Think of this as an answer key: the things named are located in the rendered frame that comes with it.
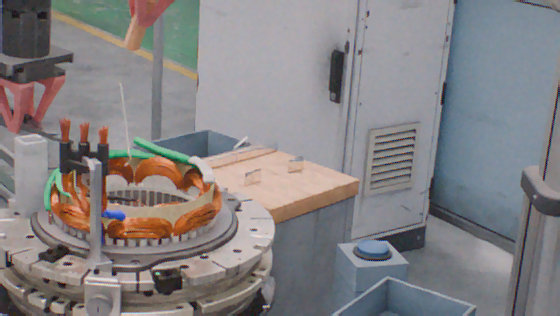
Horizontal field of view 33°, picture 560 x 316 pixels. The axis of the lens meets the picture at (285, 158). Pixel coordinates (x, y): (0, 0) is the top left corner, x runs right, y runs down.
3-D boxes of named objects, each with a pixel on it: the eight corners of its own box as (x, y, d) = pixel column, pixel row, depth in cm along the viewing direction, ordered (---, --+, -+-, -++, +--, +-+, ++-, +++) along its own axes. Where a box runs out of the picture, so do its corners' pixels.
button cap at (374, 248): (363, 259, 118) (364, 252, 118) (352, 246, 122) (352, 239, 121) (393, 257, 119) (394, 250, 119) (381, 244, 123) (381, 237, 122)
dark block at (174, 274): (151, 284, 98) (152, 266, 97) (175, 281, 99) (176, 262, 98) (158, 293, 96) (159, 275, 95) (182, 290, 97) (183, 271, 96)
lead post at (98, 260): (95, 275, 95) (95, 165, 92) (86, 265, 97) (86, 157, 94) (111, 272, 96) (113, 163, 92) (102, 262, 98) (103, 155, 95)
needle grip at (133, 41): (120, 45, 102) (137, -5, 99) (130, 42, 103) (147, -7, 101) (132, 52, 101) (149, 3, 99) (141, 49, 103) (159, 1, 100)
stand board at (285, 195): (168, 183, 137) (168, 167, 136) (259, 158, 150) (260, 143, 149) (269, 226, 124) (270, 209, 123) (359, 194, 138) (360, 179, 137)
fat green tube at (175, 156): (131, 151, 118) (131, 136, 117) (158, 146, 120) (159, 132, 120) (197, 188, 107) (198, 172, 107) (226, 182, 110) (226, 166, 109)
